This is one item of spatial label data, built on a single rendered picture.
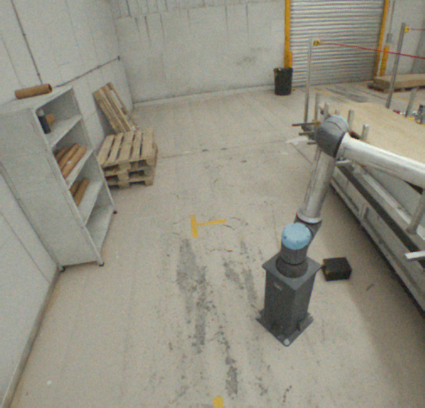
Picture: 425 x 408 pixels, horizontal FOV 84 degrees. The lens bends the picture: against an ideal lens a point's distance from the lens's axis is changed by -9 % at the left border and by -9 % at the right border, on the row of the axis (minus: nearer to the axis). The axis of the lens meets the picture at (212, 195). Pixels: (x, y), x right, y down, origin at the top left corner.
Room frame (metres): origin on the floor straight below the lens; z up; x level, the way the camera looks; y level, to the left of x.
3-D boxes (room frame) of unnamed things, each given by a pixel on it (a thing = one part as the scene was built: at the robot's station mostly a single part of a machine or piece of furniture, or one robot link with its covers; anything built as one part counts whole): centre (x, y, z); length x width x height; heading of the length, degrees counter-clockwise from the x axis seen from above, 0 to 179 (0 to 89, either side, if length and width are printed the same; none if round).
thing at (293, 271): (1.01, -0.42, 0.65); 0.19 x 0.19 x 0.10
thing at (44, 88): (2.28, 1.41, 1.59); 0.30 x 0.08 x 0.08; 94
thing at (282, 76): (7.64, -2.37, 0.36); 0.59 x 0.58 x 0.73; 4
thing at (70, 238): (2.17, 1.40, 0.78); 0.90 x 0.45 x 1.55; 4
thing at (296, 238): (1.02, -0.43, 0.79); 0.17 x 0.15 x 0.18; 139
